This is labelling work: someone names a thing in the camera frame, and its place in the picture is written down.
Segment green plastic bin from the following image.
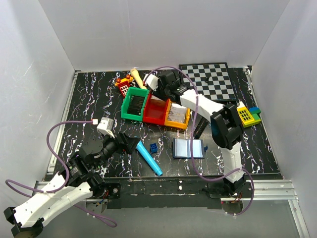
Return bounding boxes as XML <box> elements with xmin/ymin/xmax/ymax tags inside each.
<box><xmin>121</xmin><ymin>87</ymin><xmax>149</xmax><ymax>121</ymax></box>

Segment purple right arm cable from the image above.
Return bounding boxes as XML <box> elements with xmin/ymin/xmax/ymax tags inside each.
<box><xmin>144</xmin><ymin>66</ymin><xmax>255</xmax><ymax>216</ymax></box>

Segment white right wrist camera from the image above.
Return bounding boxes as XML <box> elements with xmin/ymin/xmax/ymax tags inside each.
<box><xmin>143</xmin><ymin>74</ymin><xmax>159</xmax><ymax>91</ymax></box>

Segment black grey chessboard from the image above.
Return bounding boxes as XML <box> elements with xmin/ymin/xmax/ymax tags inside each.
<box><xmin>179</xmin><ymin>62</ymin><xmax>237</xmax><ymax>103</ymax></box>

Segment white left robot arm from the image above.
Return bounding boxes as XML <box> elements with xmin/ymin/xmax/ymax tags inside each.
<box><xmin>3</xmin><ymin>132</ymin><xmax>140</xmax><ymax>238</ymax></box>

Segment cards in red bin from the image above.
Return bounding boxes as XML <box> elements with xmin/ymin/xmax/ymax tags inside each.
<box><xmin>150</xmin><ymin>96</ymin><xmax>166</xmax><ymax>104</ymax></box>

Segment navy blue card holder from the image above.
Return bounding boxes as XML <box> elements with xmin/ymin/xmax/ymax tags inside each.
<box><xmin>172</xmin><ymin>138</ymin><xmax>205</xmax><ymax>159</ymax></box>

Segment red plastic bin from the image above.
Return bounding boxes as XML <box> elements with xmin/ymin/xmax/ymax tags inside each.
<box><xmin>142</xmin><ymin>94</ymin><xmax>170</xmax><ymax>125</ymax></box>

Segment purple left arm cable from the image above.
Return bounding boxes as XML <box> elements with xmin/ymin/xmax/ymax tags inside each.
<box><xmin>4</xmin><ymin>119</ymin><xmax>117</xmax><ymax>228</ymax></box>

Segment light blue toy microphone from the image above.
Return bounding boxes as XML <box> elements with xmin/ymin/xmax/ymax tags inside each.
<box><xmin>136</xmin><ymin>140</ymin><xmax>163</xmax><ymax>176</ymax></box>

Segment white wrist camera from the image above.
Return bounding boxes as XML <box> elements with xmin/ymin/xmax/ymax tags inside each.
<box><xmin>97</xmin><ymin>117</ymin><xmax>114</xmax><ymax>138</ymax></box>
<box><xmin>143</xmin><ymin>74</ymin><xmax>159</xmax><ymax>91</ymax></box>

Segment black toy microphone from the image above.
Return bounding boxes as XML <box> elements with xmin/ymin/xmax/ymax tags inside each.
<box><xmin>193</xmin><ymin>118</ymin><xmax>209</xmax><ymax>139</ymax></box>

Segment white cards in yellow bin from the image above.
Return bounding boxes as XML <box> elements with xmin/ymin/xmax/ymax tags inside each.
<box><xmin>167</xmin><ymin>103</ymin><xmax>187</xmax><ymax>123</ymax></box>

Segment cream toy microphone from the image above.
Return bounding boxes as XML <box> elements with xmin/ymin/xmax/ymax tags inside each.
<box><xmin>130</xmin><ymin>68</ymin><xmax>147</xmax><ymax>89</ymax></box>

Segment black cards in green bin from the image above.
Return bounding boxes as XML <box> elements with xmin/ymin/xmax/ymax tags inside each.
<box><xmin>127</xmin><ymin>95</ymin><xmax>145</xmax><ymax>116</ymax></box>

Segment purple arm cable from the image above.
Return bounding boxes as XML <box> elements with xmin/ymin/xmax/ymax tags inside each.
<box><xmin>144</xmin><ymin>66</ymin><xmax>255</xmax><ymax>216</ymax></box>
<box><xmin>4</xmin><ymin>119</ymin><xmax>117</xmax><ymax>228</ymax></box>

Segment red toy brick house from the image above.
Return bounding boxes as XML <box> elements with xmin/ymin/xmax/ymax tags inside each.
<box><xmin>115</xmin><ymin>74</ymin><xmax>133</xmax><ymax>98</ymax></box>

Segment yellow plastic bin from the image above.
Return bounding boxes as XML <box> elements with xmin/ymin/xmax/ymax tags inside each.
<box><xmin>164</xmin><ymin>101</ymin><xmax>191</xmax><ymax>129</ymax></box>

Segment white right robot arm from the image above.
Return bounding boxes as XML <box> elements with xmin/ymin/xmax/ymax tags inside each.
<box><xmin>143</xmin><ymin>67</ymin><xmax>246</xmax><ymax>195</ymax></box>

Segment small blue toy brick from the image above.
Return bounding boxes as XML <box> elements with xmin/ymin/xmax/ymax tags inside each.
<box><xmin>150</xmin><ymin>143</ymin><xmax>158</xmax><ymax>154</ymax></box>

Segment yellow green toy brick house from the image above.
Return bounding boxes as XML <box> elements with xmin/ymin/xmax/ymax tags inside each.
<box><xmin>237</xmin><ymin>101</ymin><xmax>262</xmax><ymax>128</ymax></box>

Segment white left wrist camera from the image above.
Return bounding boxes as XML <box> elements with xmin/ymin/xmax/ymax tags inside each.
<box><xmin>97</xmin><ymin>117</ymin><xmax>114</xmax><ymax>138</ymax></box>

